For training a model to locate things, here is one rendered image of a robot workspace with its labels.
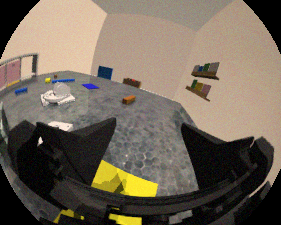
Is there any orange rectangular bar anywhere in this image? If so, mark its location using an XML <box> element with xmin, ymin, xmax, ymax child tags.
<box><xmin>121</xmin><ymin>96</ymin><xmax>135</xmax><ymax>105</ymax></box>

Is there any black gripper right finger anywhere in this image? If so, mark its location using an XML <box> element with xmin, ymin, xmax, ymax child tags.
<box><xmin>181</xmin><ymin>123</ymin><xmax>254</xmax><ymax>190</ymax></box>

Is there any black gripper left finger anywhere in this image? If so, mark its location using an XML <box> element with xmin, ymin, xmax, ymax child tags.
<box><xmin>36</xmin><ymin>117</ymin><xmax>117</xmax><ymax>186</ymax></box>

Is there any yellow flat rectangular plate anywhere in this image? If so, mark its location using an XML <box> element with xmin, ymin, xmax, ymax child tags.
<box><xmin>52</xmin><ymin>161</ymin><xmax>159</xmax><ymax>225</ymax></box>

